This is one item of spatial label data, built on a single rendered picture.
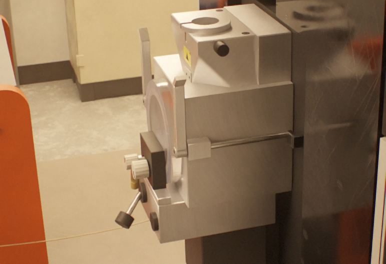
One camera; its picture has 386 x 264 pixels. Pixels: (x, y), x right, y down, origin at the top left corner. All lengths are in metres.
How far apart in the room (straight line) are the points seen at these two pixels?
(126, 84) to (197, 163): 3.36
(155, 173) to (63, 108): 3.27
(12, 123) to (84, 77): 2.89
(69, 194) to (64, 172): 0.10
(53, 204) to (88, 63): 2.31
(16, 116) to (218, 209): 0.40
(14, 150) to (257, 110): 0.46
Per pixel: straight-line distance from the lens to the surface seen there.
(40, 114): 3.89
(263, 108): 0.65
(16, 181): 1.06
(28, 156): 1.04
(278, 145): 0.67
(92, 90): 3.97
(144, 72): 0.72
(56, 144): 3.57
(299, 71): 0.64
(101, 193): 1.64
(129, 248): 1.46
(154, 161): 0.67
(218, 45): 0.62
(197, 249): 0.73
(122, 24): 3.86
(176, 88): 0.61
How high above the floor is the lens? 1.49
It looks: 23 degrees down
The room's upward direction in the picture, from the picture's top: 2 degrees counter-clockwise
